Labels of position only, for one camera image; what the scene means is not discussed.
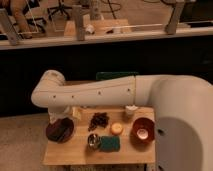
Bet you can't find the left metal post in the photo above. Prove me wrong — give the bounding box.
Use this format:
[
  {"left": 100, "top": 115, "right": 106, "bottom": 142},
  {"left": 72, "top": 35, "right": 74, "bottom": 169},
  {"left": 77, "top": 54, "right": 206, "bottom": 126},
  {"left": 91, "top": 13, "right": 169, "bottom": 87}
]
[{"left": 0, "top": 8, "right": 20, "bottom": 46}]

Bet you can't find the metal post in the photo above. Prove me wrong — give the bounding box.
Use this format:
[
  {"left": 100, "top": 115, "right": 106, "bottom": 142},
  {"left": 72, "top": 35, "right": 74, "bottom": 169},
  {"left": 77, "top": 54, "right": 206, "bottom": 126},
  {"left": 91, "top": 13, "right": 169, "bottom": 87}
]
[
  {"left": 73, "top": 5, "right": 85, "bottom": 41},
  {"left": 165, "top": 0, "right": 185, "bottom": 35},
  {"left": 0, "top": 8, "right": 20, "bottom": 46}
]

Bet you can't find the orange-brown bowl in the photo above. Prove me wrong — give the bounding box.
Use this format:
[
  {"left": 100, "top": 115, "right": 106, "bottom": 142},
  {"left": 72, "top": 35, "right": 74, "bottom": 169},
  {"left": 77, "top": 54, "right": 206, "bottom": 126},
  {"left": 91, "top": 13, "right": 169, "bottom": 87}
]
[{"left": 132, "top": 117, "right": 154, "bottom": 144}]

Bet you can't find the white plastic cup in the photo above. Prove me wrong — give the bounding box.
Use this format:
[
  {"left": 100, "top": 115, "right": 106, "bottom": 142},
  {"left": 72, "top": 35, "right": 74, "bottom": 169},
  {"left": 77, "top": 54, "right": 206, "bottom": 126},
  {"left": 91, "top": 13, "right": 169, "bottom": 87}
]
[{"left": 125, "top": 105, "right": 138, "bottom": 117}]

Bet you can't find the small metal cup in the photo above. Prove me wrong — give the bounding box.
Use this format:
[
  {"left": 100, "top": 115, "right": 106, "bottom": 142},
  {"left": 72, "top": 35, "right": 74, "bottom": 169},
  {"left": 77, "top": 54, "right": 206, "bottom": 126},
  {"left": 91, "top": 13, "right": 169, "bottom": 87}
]
[{"left": 87, "top": 134, "right": 100, "bottom": 149}]

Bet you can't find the middle metal post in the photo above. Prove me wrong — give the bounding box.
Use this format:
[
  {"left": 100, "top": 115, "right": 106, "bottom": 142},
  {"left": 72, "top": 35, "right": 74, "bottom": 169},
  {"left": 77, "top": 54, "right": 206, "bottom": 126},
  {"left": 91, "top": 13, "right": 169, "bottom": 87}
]
[{"left": 73, "top": 5, "right": 85, "bottom": 41}]

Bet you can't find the purple bowl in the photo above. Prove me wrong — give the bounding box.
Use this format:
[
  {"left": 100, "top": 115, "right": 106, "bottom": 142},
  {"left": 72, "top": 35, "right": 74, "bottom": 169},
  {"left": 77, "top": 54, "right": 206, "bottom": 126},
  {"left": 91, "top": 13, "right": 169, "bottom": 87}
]
[{"left": 46, "top": 118, "right": 74, "bottom": 143}]

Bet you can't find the right metal post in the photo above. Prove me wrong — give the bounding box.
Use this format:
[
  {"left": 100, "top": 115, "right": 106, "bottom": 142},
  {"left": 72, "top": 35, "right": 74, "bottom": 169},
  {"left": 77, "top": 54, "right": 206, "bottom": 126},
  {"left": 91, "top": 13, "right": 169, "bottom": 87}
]
[{"left": 165, "top": 0, "right": 185, "bottom": 35}]

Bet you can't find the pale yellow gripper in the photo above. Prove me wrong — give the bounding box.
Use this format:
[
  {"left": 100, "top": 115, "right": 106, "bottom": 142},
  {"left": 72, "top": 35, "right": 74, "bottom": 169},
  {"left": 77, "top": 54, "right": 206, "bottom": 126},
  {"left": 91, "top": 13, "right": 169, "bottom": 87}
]
[{"left": 48, "top": 107, "right": 72, "bottom": 123}]

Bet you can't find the yellow round candle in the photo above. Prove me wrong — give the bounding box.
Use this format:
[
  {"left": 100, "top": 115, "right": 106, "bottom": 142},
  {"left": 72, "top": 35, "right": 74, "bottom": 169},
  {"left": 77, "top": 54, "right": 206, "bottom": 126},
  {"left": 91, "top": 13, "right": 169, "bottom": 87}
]
[{"left": 110, "top": 122, "right": 123, "bottom": 135}]

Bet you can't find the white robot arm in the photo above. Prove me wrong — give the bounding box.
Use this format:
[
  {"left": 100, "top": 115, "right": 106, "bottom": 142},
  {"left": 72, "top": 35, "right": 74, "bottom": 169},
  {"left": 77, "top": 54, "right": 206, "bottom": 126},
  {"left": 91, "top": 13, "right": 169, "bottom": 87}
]
[{"left": 31, "top": 70, "right": 213, "bottom": 171}]

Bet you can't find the green plastic tray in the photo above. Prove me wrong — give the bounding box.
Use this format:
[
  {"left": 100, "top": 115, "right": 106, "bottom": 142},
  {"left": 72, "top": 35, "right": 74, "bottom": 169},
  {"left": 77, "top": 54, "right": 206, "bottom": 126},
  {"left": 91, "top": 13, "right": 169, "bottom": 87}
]
[{"left": 96, "top": 72, "right": 138, "bottom": 81}]

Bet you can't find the green sponge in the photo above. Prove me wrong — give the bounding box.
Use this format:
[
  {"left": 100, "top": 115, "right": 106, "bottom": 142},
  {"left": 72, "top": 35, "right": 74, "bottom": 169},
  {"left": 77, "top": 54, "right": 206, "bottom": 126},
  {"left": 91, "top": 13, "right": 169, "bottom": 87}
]
[{"left": 100, "top": 136, "right": 120, "bottom": 152}]

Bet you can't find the black office chair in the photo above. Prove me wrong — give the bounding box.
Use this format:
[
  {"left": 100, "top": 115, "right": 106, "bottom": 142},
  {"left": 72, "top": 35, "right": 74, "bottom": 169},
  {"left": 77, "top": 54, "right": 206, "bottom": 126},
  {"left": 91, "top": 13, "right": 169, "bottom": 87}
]
[{"left": 47, "top": 0, "right": 71, "bottom": 20}]

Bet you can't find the bunch of dark grapes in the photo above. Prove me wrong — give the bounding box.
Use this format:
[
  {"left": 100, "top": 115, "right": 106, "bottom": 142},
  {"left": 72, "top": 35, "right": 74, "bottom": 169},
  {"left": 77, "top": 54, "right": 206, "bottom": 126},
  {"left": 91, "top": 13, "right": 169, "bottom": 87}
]
[{"left": 88, "top": 112, "right": 109, "bottom": 131}]

